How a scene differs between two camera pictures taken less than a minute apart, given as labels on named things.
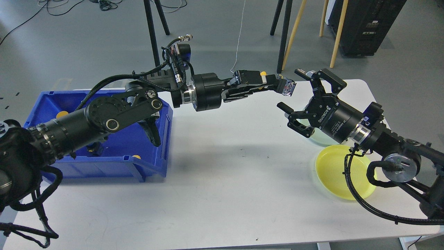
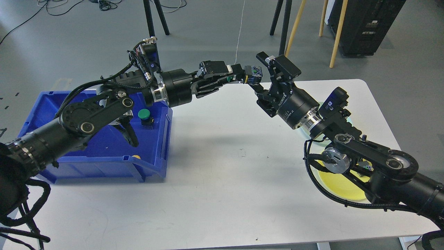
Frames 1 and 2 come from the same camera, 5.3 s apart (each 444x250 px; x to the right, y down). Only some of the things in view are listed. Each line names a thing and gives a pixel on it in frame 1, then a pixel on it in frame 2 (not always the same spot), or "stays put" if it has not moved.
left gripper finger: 251,77 -> 212,69
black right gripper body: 339,120 -> 293,106
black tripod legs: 279,5 stays put
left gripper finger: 232,93 -> 208,88
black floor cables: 56,7 stays put
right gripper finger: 308,75 -> 265,58
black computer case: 366,23 stays put
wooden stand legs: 344,8 stays put
